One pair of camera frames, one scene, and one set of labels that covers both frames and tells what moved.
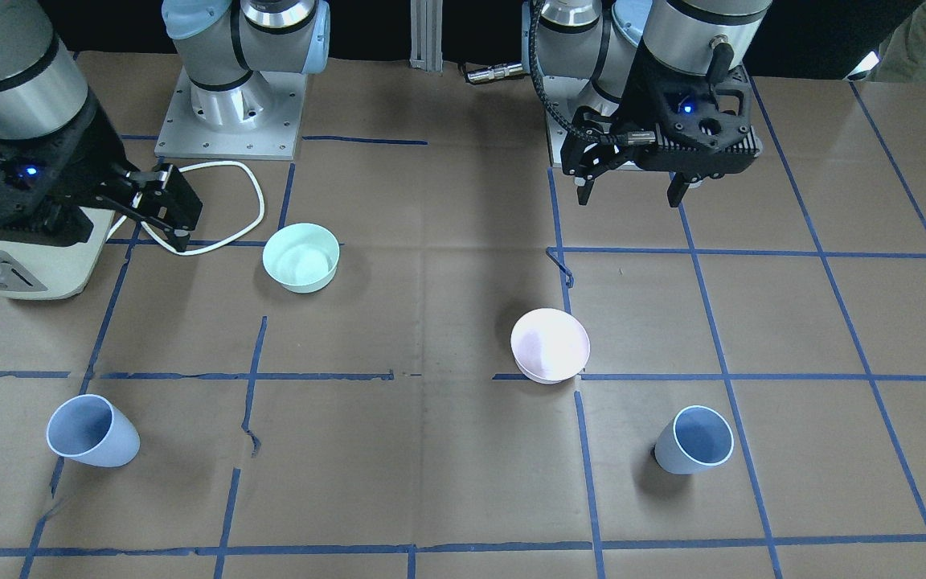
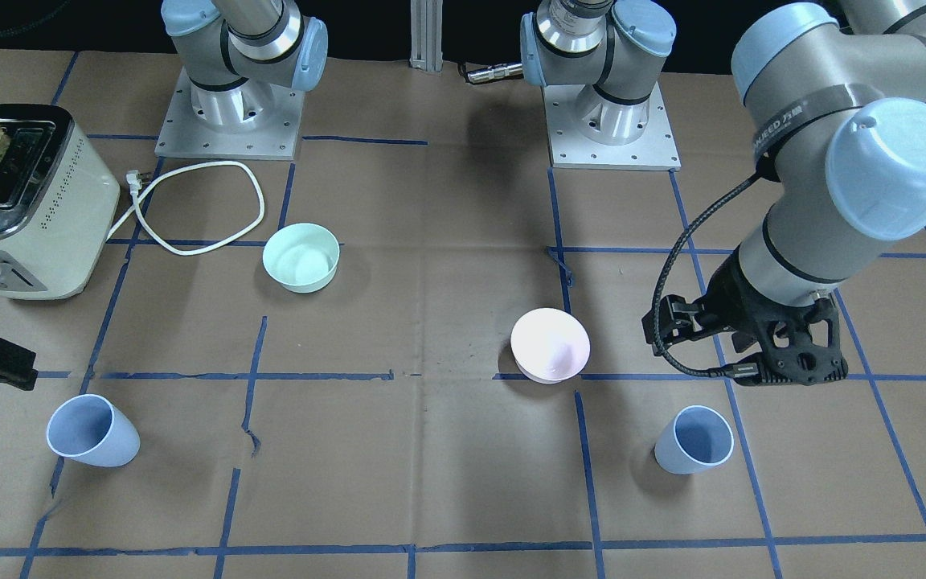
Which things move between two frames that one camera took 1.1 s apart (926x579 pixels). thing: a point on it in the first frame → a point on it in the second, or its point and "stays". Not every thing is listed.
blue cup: [88, 428] stays
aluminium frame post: [426, 47] stays
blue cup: [695, 439] stays
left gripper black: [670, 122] → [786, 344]
